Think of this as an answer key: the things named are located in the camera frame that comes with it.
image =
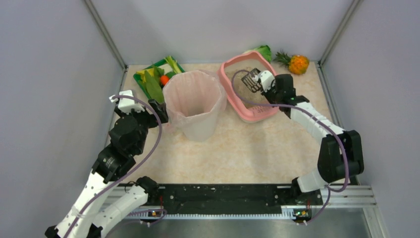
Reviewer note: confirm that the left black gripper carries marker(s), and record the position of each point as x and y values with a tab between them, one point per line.
155	109

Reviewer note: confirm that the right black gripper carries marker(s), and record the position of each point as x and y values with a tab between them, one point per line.
260	83

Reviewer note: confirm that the black litter scoop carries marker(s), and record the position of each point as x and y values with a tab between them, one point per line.
252	81

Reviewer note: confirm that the pink lined trash bin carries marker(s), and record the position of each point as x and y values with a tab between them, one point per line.
194	100

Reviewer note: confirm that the pink litter box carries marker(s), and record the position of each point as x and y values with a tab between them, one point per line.
252	59

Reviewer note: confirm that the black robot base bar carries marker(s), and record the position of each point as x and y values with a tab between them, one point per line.
230	199

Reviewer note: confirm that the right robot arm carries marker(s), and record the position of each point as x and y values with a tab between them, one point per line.
340	154

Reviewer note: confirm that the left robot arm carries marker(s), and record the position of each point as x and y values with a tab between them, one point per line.
87	217

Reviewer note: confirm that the green leafy vegetable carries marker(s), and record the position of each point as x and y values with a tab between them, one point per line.
151	80

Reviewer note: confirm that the orange toy carrot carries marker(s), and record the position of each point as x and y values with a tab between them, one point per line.
164	80

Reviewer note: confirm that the toy pineapple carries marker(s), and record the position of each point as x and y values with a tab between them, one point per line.
296	64

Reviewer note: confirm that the green vegetable tray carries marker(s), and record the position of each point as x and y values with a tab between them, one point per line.
161	66

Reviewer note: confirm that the toy bok choy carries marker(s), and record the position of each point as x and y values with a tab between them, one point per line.
264	50

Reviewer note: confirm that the white green leek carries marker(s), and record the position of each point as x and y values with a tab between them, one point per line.
174	65

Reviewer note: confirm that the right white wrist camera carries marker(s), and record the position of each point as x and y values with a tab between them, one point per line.
266	79

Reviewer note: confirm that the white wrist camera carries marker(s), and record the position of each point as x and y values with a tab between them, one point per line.
266	79
126	105

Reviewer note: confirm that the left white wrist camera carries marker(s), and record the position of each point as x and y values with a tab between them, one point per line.
126	105

